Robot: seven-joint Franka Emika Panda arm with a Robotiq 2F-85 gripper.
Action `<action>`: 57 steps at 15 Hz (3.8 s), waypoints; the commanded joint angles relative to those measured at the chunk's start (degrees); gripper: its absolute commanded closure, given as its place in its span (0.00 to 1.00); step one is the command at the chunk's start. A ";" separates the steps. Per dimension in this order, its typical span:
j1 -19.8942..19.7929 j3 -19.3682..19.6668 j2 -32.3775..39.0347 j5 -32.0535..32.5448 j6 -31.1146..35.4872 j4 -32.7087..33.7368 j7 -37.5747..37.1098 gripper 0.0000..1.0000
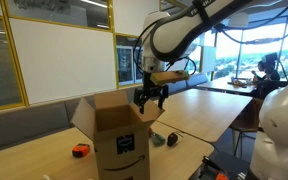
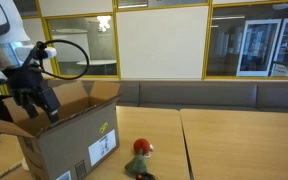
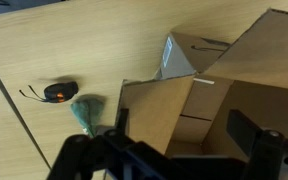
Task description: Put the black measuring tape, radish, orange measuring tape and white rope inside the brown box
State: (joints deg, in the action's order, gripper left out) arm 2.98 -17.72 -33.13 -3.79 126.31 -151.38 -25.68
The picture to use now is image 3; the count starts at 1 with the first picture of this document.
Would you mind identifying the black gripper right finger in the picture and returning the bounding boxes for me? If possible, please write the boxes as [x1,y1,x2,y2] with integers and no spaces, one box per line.
[226,109,288,180]

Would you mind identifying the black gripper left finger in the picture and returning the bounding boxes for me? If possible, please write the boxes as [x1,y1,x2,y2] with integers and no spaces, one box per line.
[46,108,185,180]

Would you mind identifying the red plush radish green leaves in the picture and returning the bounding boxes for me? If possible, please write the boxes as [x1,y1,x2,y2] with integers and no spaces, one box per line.
[69,94,106,138]

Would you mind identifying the brown cardboard shipping box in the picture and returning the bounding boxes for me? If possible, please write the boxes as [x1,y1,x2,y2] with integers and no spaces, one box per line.
[114,8,288,159]

